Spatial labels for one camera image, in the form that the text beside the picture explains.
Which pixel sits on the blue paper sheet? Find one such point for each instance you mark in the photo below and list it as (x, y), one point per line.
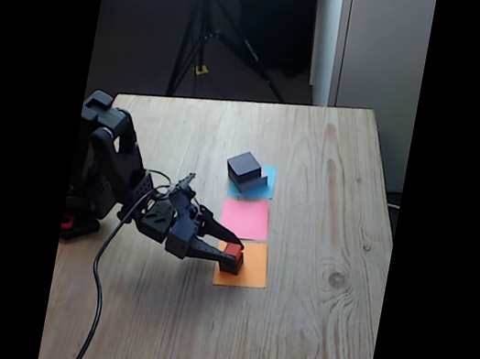
(270, 185)

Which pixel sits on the red and black table clamp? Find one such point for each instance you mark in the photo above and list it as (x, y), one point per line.
(80, 228)

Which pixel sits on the orange paper sheet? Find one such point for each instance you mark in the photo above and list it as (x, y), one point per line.
(254, 270)

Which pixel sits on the black tripod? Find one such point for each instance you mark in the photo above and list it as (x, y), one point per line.
(201, 24)

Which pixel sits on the red cube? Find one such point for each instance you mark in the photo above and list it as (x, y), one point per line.
(233, 250)

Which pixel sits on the medium dark foam block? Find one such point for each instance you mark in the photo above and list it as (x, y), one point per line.
(243, 164)

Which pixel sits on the white cabinet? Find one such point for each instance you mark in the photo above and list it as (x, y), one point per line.
(383, 51)

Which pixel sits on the pink paper sheet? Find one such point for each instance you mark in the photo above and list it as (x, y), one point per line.
(251, 219)

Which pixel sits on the yellow tape marker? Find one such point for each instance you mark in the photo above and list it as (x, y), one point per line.
(200, 70)

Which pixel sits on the small black foam block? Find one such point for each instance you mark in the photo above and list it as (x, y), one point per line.
(231, 269)

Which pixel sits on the large grey foam block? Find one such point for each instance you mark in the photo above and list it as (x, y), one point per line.
(250, 186)

